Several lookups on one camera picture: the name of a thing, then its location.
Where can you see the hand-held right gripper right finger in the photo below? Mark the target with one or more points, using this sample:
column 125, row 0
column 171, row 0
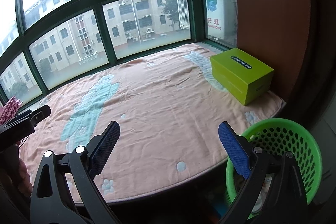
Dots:
column 235, row 150

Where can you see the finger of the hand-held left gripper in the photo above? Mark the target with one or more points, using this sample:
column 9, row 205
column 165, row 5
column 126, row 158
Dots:
column 39, row 115
column 19, row 117

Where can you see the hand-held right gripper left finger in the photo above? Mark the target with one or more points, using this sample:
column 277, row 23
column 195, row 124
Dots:
column 105, row 148

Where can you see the green mesh wastebasket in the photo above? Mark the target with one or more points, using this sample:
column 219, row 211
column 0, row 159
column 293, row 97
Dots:
column 232, row 184

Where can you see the person's left hand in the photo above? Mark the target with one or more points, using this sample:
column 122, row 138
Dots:
column 25, row 179

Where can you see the pink printed blanket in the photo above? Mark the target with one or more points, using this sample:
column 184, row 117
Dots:
column 157, row 108

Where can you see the green cardboard box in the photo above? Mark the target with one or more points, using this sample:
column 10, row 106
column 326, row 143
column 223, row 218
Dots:
column 236, row 69

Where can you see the brown wooden panel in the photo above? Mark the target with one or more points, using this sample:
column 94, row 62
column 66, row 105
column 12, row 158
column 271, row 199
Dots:
column 275, row 16

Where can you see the window sticker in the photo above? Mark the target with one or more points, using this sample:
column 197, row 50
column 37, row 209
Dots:
column 214, row 3

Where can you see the green window frame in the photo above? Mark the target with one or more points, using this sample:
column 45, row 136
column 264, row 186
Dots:
column 104, row 29

